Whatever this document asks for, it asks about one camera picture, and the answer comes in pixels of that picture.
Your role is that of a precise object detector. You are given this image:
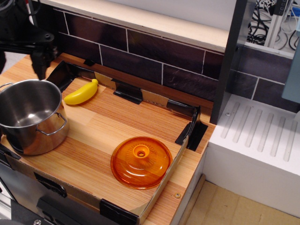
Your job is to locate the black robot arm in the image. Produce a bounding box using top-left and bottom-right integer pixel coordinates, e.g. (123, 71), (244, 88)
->
(0, 0), (58, 80)

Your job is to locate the orange transparent pot lid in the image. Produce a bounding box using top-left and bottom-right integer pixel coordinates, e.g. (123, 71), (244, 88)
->
(111, 136), (173, 189)

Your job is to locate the white ridged drain board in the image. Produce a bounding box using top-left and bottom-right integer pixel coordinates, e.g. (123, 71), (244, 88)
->
(203, 95), (300, 217)

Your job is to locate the brass screw washer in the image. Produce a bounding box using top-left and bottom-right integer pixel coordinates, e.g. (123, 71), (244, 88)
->
(174, 193), (181, 199)

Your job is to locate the black cables bundle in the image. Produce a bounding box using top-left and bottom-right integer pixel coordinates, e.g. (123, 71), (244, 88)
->
(246, 0), (300, 50)

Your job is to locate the dark shelf frame with tiles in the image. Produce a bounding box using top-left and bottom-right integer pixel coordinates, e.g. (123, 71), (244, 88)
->
(30, 1), (300, 113)

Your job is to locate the stainless steel pot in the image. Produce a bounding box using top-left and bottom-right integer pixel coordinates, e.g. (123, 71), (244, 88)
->
(0, 79), (69, 155)

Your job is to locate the yellow plastic banana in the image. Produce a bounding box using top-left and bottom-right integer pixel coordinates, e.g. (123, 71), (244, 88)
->
(64, 79), (98, 105)

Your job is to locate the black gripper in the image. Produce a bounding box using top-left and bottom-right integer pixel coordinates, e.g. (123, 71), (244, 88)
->
(0, 18), (58, 80)

